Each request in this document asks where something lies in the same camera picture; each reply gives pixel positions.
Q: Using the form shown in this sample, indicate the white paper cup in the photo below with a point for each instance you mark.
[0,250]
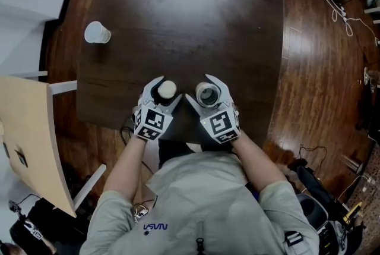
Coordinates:
[96,32]

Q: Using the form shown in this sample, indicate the grey office chair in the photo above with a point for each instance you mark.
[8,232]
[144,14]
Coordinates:
[311,212]

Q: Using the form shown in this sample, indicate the white plastic round knob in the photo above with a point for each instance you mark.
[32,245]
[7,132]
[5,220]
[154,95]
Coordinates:
[167,89]

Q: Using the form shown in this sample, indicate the silver metal cylinder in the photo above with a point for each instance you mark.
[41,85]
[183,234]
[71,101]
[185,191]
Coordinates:
[353,164]

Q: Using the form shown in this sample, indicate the white desk leg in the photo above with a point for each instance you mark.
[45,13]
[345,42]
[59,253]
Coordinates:
[63,87]
[89,187]

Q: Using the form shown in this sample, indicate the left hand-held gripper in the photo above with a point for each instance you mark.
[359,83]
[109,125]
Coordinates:
[153,123]

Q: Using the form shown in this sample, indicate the small dark device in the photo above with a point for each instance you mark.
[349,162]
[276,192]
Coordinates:
[21,157]

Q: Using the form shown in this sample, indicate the person's left forearm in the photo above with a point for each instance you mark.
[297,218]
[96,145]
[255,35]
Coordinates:
[124,170]

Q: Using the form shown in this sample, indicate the white power strip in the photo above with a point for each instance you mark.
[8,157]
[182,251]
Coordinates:
[343,12]
[141,212]

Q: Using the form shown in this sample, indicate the person's right forearm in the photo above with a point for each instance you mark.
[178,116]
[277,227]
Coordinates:
[258,164]

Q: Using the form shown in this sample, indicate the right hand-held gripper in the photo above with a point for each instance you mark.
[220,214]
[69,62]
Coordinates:
[221,126]

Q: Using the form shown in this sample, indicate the person's beige sweatshirt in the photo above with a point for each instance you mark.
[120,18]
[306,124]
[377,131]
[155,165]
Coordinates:
[202,203]

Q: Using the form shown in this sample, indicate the person's dark trousers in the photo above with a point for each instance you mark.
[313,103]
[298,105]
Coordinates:
[175,152]

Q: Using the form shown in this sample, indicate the white plastic cylindrical part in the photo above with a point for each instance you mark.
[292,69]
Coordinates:
[200,93]

